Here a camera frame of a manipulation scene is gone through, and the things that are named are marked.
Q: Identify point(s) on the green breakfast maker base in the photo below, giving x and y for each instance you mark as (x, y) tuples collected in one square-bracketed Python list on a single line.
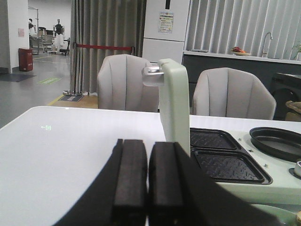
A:
[(230, 159)]

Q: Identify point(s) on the fruit plate on counter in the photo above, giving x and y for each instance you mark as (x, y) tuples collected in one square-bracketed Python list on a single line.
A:
[(239, 52)]

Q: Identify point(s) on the left silver knob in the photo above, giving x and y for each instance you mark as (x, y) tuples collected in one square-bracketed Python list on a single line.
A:
[(297, 168)]

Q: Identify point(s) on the black round frying pan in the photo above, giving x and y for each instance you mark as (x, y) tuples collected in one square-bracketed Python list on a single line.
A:
[(280, 143)]

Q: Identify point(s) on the green breakfast maker lid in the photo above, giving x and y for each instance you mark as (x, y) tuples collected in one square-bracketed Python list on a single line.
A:
[(172, 81)]

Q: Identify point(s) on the red barrier belt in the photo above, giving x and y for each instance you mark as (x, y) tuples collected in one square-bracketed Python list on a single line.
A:
[(105, 47)]

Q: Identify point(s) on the left beige chair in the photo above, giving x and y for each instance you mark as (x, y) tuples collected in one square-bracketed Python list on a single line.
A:
[(120, 85)]

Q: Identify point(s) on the white refrigerator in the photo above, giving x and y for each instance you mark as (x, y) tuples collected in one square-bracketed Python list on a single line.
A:
[(165, 29)]

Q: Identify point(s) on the green round plate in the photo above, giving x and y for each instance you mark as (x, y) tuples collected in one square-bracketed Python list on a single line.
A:
[(286, 217)]

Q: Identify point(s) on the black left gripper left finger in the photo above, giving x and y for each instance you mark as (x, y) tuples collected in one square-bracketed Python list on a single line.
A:
[(117, 196)]

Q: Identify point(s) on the beige sofa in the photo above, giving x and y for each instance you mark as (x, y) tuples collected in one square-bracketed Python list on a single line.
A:
[(294, 113)]

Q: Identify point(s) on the red bin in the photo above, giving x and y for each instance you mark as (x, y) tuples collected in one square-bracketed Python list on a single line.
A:
[(25, 59)]

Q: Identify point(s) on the right beige chair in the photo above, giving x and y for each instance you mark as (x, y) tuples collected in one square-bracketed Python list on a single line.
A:
[(228, 92)]

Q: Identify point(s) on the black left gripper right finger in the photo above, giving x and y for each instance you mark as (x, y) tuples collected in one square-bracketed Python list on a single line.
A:
[(182, 195)]

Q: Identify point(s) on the black washing machine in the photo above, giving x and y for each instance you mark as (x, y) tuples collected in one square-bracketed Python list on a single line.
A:
[(285, 87)]

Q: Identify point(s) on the dark kitchen counter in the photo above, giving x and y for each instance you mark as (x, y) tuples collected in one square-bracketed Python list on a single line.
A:
[(264, 70)]

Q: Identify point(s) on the grey curtain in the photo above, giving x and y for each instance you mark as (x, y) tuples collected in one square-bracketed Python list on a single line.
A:
[(118, 23)]

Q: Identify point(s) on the beige chair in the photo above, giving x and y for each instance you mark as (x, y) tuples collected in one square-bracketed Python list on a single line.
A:
[(120, 85), (228, 92)]

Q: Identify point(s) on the silver faucet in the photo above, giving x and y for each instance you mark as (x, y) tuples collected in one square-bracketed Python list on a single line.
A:
[(265, 46)]

